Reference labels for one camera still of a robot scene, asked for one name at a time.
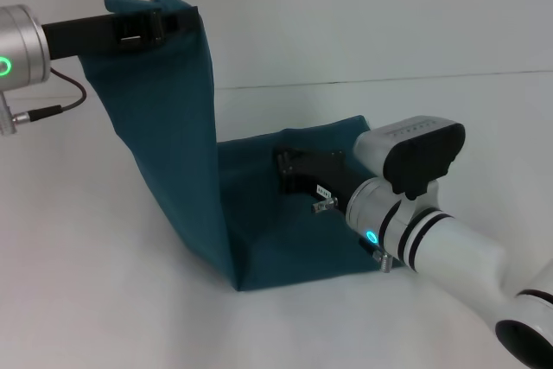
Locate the left arm connector cable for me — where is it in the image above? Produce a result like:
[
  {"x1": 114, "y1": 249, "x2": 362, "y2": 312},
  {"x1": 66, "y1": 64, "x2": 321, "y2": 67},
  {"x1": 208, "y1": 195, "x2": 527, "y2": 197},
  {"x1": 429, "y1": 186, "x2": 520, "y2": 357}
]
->
[{"x1": 10, "y1": 68, "x2": 87, "y2": 126}]

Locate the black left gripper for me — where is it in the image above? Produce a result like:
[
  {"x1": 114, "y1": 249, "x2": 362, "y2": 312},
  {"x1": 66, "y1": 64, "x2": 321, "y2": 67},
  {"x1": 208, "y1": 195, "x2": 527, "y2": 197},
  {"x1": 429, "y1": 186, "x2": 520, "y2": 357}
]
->
[{"x1": 41, "y1": 5, "x2": 199, "y2": 61}]

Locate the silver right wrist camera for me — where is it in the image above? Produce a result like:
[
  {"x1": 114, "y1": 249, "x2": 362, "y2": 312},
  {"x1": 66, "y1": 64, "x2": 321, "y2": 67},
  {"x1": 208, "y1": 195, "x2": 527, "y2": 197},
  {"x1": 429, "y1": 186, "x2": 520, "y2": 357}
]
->
[{"x1": 353, "y1": 115, "x2": 467, "y2": 201}]

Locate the teal FREE print T-shirt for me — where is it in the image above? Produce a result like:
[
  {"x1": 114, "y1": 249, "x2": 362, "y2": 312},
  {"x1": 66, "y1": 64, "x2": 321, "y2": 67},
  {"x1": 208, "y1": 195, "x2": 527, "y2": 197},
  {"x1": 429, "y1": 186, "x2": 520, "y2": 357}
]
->
[{"x1": 79, "y1": 0, "x2": 407, "y2": 293}]

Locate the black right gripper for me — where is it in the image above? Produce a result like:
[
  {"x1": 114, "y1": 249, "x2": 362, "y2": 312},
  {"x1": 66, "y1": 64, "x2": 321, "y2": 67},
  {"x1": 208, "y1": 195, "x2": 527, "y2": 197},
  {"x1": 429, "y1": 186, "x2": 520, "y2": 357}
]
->
[{"x1": 272, "y1": 146, "x2": 368, "y2": 211}]

